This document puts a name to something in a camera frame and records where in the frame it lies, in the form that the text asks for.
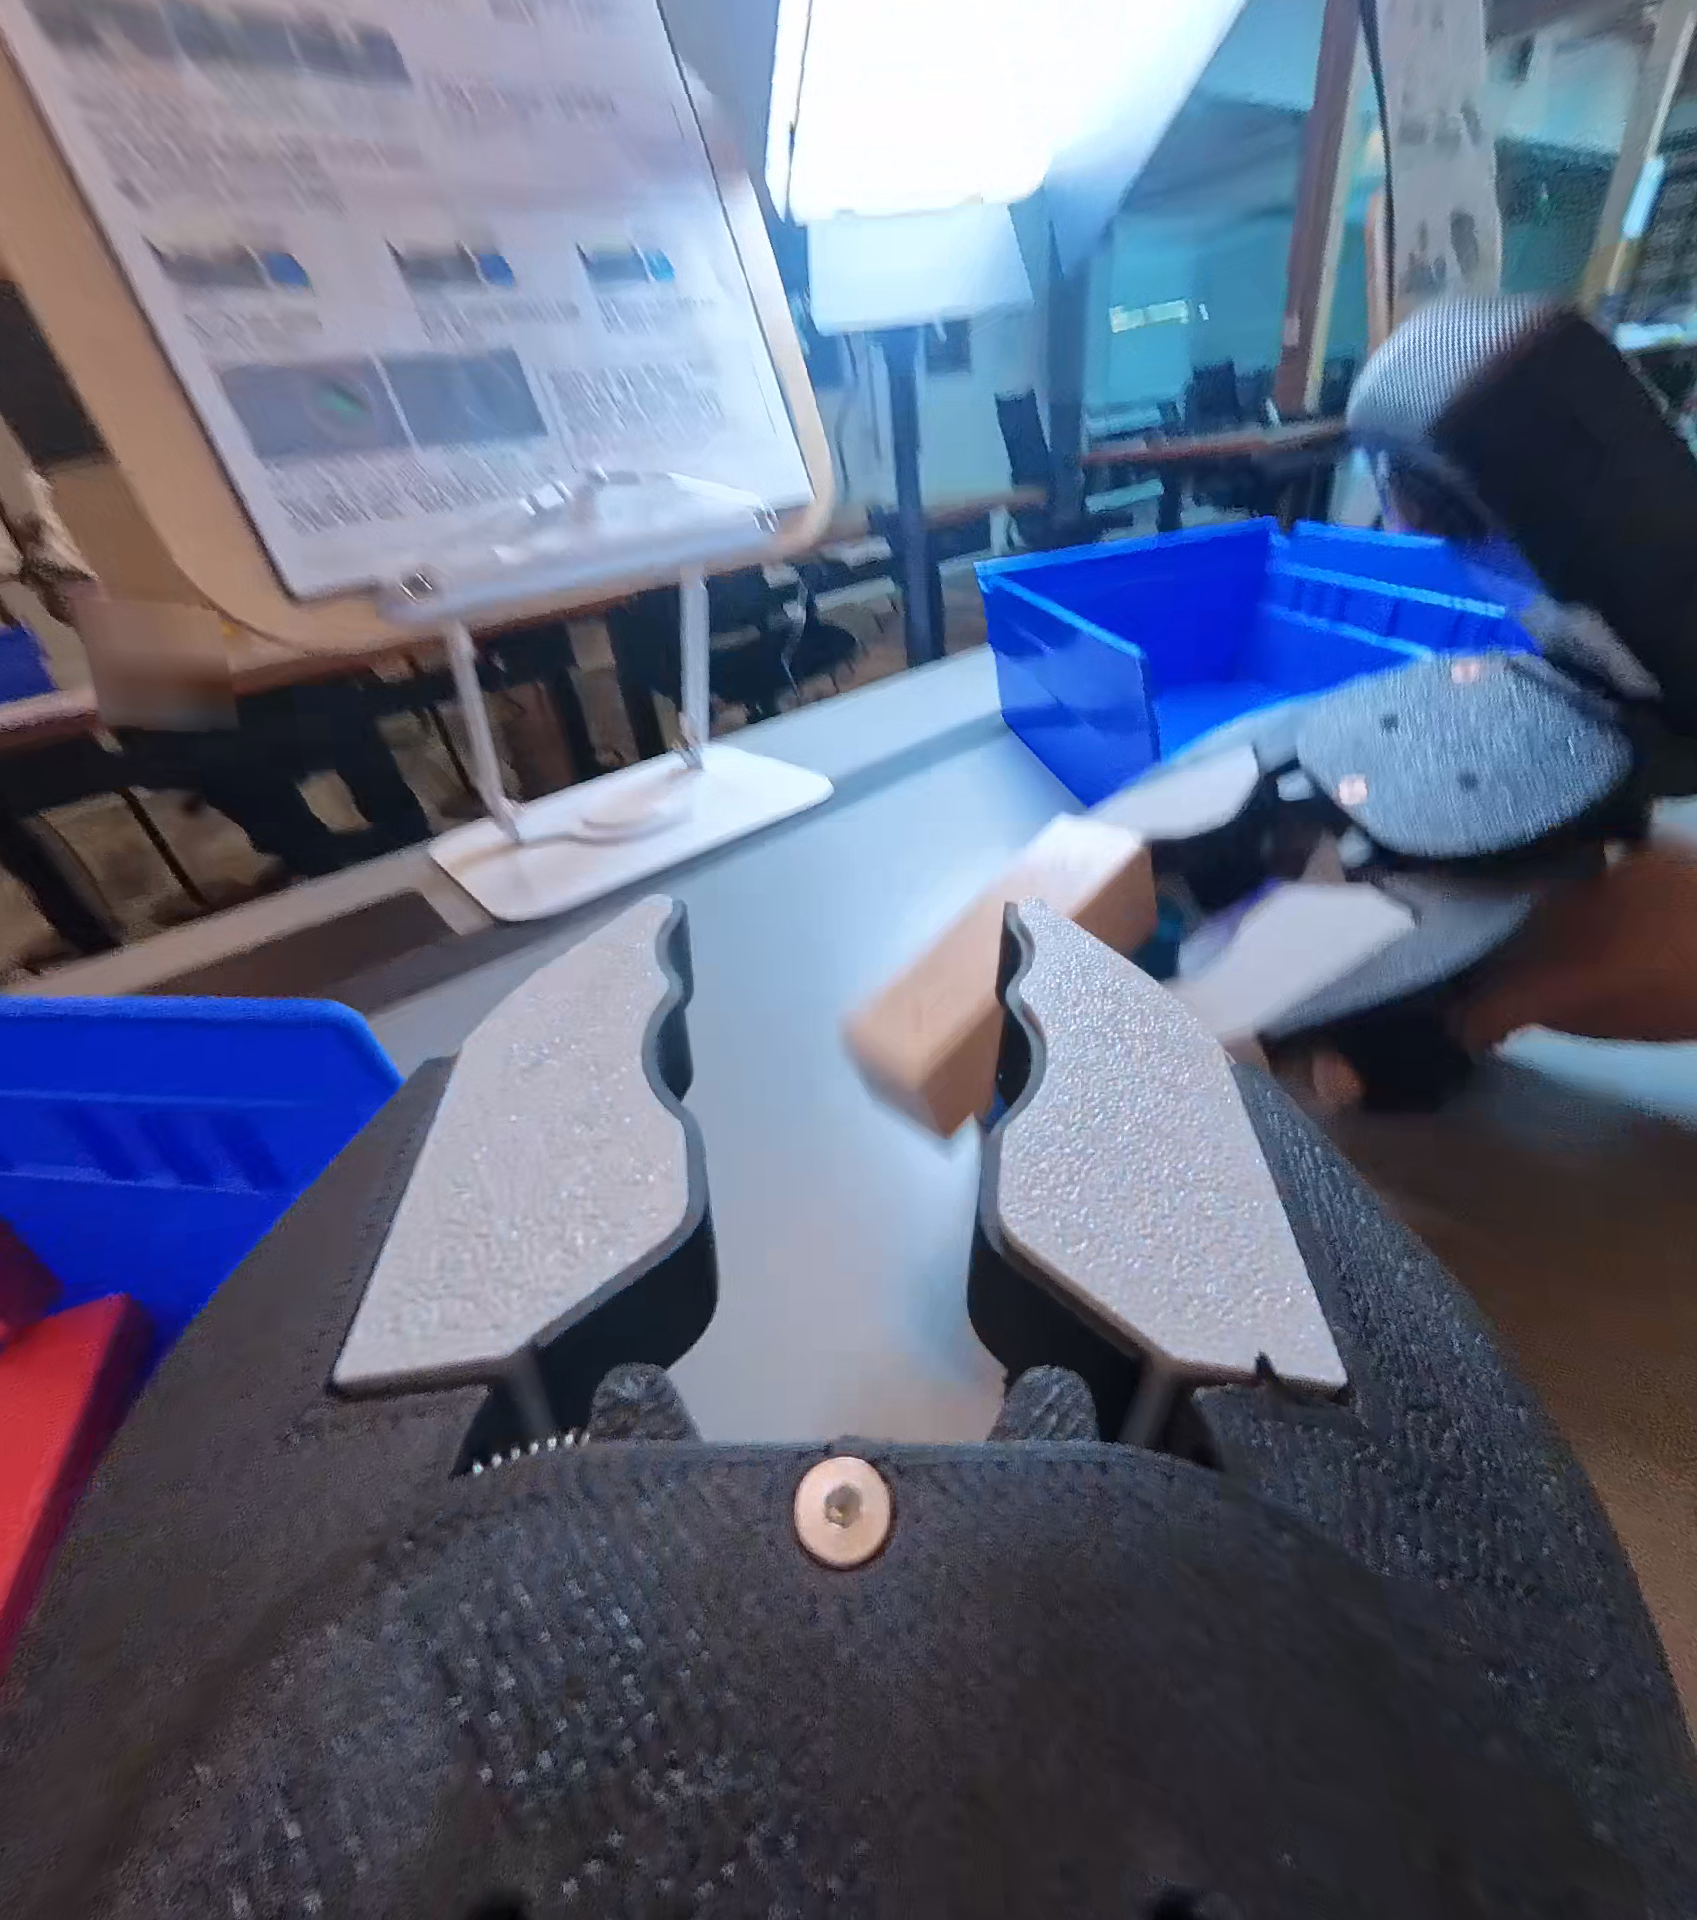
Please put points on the person's right hand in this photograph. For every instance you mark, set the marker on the person's right hand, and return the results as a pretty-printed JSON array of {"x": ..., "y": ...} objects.
[{"x": 1658, "y": 962}]

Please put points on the peach wooden block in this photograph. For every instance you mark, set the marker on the peach wooden block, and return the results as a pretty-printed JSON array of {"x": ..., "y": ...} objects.
[{"x": 938, "y": 1014}]

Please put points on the white document stand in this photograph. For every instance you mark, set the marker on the white document stand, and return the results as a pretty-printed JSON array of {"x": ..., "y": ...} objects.
[{"x": 636, "y": 841}]

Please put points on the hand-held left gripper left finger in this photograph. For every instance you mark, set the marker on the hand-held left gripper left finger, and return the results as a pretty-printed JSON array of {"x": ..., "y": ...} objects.
[{"x": 533, "y": 1200}]

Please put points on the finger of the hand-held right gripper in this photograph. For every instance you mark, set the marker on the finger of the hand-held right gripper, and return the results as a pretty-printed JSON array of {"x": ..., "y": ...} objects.
[
  {"x": 1177, "y": 797},
  {"x": 1296, "y": 944}
]

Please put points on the printed instruction sheet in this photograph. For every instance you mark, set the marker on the printed instruction sheet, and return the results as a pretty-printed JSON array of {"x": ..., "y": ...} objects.
[{"x": 412, "y": 227}]

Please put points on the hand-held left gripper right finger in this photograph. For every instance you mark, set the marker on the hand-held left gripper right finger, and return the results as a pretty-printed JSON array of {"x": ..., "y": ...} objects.
[{"x": 1150, "y": 1200}]

